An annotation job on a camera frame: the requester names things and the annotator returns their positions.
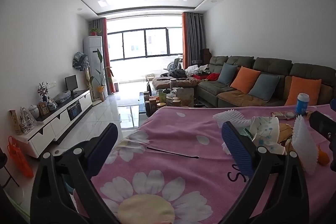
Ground picture frame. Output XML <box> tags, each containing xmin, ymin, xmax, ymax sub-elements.
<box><xmin>38</xmin><ymin>101</ymin><xmax>50</xmax><ymax>116</ymax></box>

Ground white ceramic jar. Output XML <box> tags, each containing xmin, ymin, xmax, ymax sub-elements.
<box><xmin>28</xmin><ymin>105</ymin><xmax>40</xmax><ymax>118</ymax></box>

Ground cloth-covered standing fan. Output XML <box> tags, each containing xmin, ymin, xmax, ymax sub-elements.
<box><xmin>71</xmin><ymin>51</ymin><xmax>90</xmax><ymax>88</ymax></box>

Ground brown ottoman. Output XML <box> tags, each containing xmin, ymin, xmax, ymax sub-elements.
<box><xmin>152</xmin><ymin>76</ymin><xmax>203</xmax><ymax>91</ymax></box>

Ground plastic-wrapped bundle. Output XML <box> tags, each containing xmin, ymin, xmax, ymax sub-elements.
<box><xmin>54</xmin><ymin>90</ymin><xmax>72</xmax><ymax>104</ymax></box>

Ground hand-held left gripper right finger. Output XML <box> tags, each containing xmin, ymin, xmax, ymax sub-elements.
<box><xmin>220</xmin><ymin>121</ymin><xmax>310</xmax><ymax>224</ymax></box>

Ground blue cup with white lid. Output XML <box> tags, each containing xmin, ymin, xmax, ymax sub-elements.
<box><xmin>295</xmin><ymin>93</ymin><xmax>311</xmax><ymax>116</ymax></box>

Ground orange cushion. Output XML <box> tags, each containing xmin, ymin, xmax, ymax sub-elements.
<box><xmin>230</xmin><ymin>67</ymin><xmax>261</xmax><ymax>95</ymax></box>
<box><xmin>285</xmin><ymin>76</ymin><xmax>322</xmax><ymax>106</ymax></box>

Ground white standing air conditioner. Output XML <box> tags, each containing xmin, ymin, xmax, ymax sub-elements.
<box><xmin>83</xmin><ymin>36</ymin><xmax>107</xmax><ymax>100</ymax></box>

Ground clear snack packet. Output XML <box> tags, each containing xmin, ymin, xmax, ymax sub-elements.
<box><xmin>283</xmin><ymin>111</ymin><xmax>299</xmax><ymax>121</ymax></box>

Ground kraft paper snack bag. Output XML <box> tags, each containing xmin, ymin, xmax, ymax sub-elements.
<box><xmin>175</xmin><ymin>88</ymin><xmax>195</xmax><ymax>108</ymax></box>

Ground tall plant in orange pot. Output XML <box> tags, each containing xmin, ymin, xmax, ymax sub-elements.
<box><xmin>91</xmin><ymin>49</ymin><xmax>115</xmax><ymax>102</ymax></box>

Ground black glass coffee table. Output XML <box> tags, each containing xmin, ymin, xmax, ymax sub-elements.
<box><xmin>139</xmin><ymin>91</ymin><xmax>200</xmax><ymax>117</ymax></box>

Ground wooden plaque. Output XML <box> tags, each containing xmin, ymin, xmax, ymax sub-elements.
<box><xmin>9</xmin><ymin>109</ymin><xmax>23</xmax><ymax>135</ymax></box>

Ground green and brown sofa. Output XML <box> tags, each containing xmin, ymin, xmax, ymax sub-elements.
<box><xmin>197</xmin><ymin>55</ymin><xmax>336</xmax><ymax>109</ymax></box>

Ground black monitor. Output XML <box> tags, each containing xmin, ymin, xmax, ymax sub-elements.
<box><xmin>65</xmin><ymin>75</ymin><xmax>79</xmax><ymax>95</ymax></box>

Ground grey and orange curtain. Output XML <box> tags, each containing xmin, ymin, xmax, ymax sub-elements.
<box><xmin>181</xmin><ymin>12</ymin><xmax>207</xmax><ymax>69</ymax></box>
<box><xmin>92</xmin><ymin>17</ymin><xmax>112</xmax><ymax>95</ymax></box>

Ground dandelion print paper wrapper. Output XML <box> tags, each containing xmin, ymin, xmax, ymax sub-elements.
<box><xmin>249</xmin><ymin>116</ymin><xmax>288</xmax><ymax>157</ymax></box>

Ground white clothes pile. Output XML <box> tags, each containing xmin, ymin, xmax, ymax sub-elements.
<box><xmin>185</xmin><ymin>64</ymin><xmax>210</xmax><ymax>75</ymax></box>

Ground black metal stand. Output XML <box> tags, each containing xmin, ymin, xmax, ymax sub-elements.
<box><xmin>0</xmin><ymin>153</ymin><xmax>19</xmax><ymax>188</ymax></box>

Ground black clothes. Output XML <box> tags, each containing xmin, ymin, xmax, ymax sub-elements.
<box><xmin>168</xmin><ymin>69</ymin><xmax>187</xmax><ymax>79</ymax></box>

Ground model ship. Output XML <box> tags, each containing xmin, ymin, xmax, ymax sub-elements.
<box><xmin>20</xmin><ymin>107</ymin><xmax>37</xmax><ymax>134</ymax></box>

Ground large window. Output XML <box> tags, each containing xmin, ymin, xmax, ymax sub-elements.
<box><xmin>107</xmin><ymin>27</ymin><xmax>184</xmax><ymax>61</ymax></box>

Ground blue cushion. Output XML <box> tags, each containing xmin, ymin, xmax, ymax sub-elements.
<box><xmin>248</xmin><ymin>73</ymin><xmax>280</xmax><ymax>102</ymax></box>
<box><xmin>217</xmin><ymin>63</ymin><xmax>238</xmax><ymax>85</ymax></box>

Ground gold foil wrapper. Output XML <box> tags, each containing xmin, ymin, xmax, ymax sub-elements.
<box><xmin>278</xmin><ymin>123</ymin><xmax>295</xmax><ymax>154</ymax></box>

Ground office chair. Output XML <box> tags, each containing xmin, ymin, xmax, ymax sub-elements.
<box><xmin>168</xmin><ymin>57</ymin><xmax>184</xmax><ymax>70</ymax></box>

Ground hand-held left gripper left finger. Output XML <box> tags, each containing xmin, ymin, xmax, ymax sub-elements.
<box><xmin>30</xmin><ymin>123</ymin><xmax>118</xmax><ymax>224</ymax></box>

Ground plant in blue vase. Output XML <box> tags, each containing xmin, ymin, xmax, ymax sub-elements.
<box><xmin>37</xmin><ymin>82</ymin><xmax>50</xmax><ymax>103</ymax></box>

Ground white and black TV cabinet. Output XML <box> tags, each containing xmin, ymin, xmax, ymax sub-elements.
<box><xmin>14</xmin><ymin>90</ymin><xmax>93</xmax><ymax>159</ymax></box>

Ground orange and gold wrapper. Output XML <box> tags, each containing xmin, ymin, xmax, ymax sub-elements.
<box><xmin>316</xmin><ymin>145</ymin><xmax>330</xmax><ymax>167</ymax></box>

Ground pink floral blanket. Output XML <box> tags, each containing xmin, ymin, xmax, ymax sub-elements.
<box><xmin>73</xmin><ymin>105</ymin><xmax>336</xmax><ymax>224</ymax></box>

